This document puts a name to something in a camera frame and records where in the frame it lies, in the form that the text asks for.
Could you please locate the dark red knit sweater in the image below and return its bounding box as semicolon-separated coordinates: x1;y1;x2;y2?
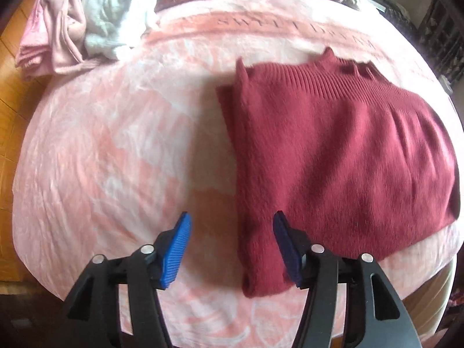
215;46;461;300

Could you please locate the pink patterned bed blanket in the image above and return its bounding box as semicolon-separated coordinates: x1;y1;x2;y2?
11;0;464;338

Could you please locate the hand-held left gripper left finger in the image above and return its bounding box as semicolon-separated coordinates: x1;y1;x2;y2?
60;211;192;348

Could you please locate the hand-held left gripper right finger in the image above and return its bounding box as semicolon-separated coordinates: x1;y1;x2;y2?
273;211;408;348

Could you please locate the dark wooden lattice furniture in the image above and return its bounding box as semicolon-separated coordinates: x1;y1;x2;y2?
409;0;464;95

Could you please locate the pale pink garment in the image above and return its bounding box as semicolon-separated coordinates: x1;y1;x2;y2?
14;0;102;80

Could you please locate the dark checked cloth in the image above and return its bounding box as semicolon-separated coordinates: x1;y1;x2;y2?
384;0;417;33

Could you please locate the white knit garment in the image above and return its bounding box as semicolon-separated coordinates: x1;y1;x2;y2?
74;0;160;60

